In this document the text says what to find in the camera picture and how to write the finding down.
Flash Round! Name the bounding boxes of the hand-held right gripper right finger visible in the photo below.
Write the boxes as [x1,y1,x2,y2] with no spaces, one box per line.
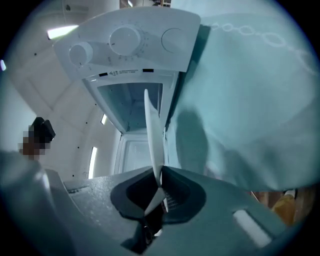
[149,165,288,256]

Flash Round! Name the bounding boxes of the white plate with yellow food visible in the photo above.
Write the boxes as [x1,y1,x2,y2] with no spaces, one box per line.
[143,88,166,218]

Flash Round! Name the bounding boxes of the person's khaki trousers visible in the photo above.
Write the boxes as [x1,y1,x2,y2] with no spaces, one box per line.
[271,194,298,227]

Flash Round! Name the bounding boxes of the white microwave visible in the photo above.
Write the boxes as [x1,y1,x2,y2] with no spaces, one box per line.
[53,6,202,180]

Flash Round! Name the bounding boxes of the person's head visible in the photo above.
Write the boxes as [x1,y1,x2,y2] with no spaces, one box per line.
[18,116,56,161]

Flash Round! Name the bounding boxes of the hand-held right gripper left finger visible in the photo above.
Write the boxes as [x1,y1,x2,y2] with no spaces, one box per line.
[63,166,160,255]

